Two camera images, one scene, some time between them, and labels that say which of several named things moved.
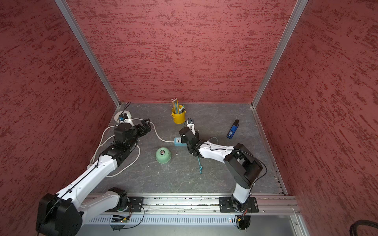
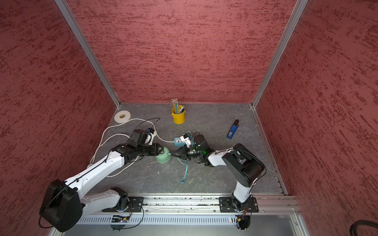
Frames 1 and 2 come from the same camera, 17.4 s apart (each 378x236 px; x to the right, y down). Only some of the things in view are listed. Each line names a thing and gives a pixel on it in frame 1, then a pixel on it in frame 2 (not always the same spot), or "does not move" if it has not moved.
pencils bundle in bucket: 175,105 does not move
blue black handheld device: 233,129 does not move
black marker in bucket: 181,109 does not move
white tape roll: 116,117 does not move
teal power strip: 177,142 does not move
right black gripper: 183,140 to 183,157
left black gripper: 147,127 to 155,149
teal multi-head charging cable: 201,167 to 186,165
